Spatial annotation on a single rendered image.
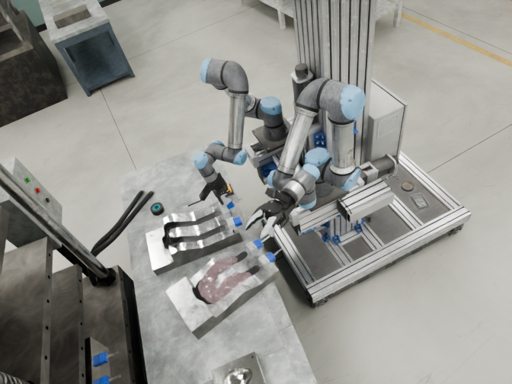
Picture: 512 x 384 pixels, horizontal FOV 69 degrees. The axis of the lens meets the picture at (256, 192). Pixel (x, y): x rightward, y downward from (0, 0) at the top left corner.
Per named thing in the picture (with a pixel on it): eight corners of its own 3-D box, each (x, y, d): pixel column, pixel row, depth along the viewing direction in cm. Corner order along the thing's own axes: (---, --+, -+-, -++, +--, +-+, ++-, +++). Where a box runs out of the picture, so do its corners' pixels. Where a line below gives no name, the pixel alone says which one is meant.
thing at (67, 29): (107, 27, 617) (77, -32, 548) (136, 76, 498) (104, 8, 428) (66, 44, 604) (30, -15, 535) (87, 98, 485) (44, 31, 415)
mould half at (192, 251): (229, 207, 222) (223, 193, 212) (242, 241, 205) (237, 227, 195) (149, 238, 217) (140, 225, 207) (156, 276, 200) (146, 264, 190)
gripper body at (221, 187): (231, 193, 198) (222, 177, 190) (216, 200, 198) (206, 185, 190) (227, 184, 203) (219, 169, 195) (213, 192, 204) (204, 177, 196)
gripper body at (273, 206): (281, 230, 134) (300, 207, 139) (275, 215, 128) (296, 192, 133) (265, 222, 139) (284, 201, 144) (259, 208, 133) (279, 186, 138)
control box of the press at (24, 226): (144, 286, 290) (21, 153, 179) (149, 321, 270) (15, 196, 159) (116, 297, 288) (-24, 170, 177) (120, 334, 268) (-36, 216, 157)
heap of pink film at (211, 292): (234, 254, 194) (231, 246, 188) (254, 277, 183) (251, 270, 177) (193, 285, 186) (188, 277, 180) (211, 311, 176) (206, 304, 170)
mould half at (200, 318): (250, 242, 203) (246, 232, 195) (280, 275, 188) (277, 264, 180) (173, 300, 189) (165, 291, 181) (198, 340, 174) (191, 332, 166)
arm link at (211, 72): (263, 123, 216) (219, 79, 167) (241, 118, 223) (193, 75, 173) (269, 104, 217) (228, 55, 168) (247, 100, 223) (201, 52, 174)
